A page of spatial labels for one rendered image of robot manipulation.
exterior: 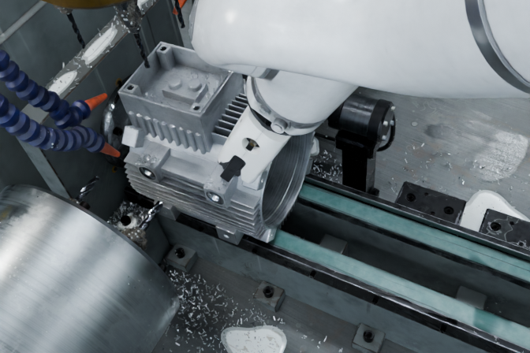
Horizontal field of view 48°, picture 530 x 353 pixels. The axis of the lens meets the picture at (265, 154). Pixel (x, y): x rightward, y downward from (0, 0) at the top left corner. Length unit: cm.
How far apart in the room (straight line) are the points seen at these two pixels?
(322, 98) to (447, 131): 66
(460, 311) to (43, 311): 49
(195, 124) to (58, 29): 30
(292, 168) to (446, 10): 62
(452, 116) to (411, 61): 85
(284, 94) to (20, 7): 48
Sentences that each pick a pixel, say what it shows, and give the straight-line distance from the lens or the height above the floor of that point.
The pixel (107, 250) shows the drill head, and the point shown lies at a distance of 63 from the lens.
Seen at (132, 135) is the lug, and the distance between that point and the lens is 79.
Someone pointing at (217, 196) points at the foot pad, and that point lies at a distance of 74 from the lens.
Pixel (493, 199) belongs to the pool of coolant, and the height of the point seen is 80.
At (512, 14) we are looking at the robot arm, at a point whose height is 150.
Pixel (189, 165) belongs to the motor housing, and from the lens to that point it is 76.
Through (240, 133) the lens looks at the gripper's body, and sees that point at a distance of 57.
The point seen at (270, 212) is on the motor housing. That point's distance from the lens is 84.
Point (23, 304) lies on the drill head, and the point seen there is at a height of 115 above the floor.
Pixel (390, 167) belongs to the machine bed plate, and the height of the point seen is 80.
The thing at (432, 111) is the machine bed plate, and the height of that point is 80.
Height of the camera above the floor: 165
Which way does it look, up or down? 51 degrees down
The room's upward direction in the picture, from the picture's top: 10 degrees counter-clockwise
